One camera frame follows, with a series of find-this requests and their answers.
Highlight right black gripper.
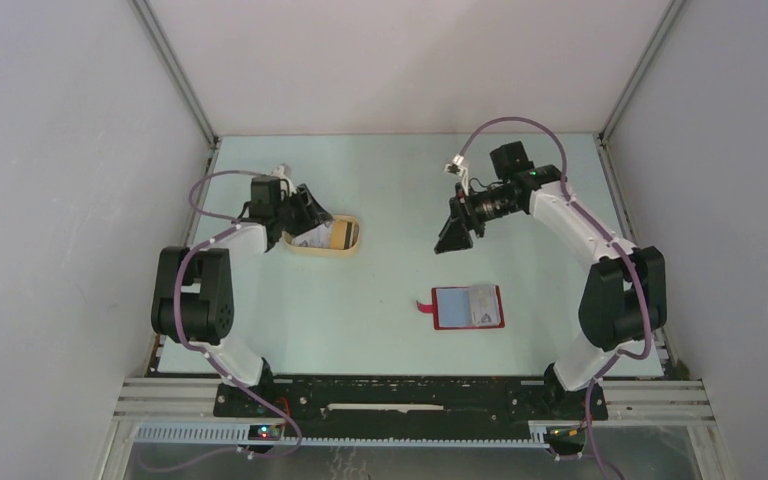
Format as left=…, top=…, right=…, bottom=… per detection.
left=434, top=183, right=519, bottom=255

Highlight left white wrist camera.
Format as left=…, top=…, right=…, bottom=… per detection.
left=270, top=163, right=297, bottom=196

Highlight red card holder wallet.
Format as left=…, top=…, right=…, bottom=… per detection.
left=415, top=285, right=505, bottom=331

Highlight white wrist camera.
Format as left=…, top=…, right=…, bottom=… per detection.
left=270, top=163, right=297, bottom=196
left=443, top=154, right=470, bottom=192

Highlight beige oval tray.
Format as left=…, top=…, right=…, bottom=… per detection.
left=282, top=215, right=362, bottom=258

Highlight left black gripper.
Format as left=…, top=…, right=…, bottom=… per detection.
left=273, top=185, right=331, bottom=239

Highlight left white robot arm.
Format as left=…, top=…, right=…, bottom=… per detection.
left=150, top=173, right=334, bottom=417

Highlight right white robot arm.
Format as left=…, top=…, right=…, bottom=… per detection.
left=434, top=142, right=666, bottom=418

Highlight aluminium frame rail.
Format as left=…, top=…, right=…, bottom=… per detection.
left=93, top=377, right=737, bottom=479

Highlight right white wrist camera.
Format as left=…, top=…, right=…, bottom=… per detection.
left=443, top=154, right=470, bottom=192

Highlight white numbered card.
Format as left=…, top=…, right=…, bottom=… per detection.
left=468, top=285, right=501, bottom=328

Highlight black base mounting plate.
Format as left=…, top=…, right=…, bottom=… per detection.
left=213, top=375, right=608, bottom=441

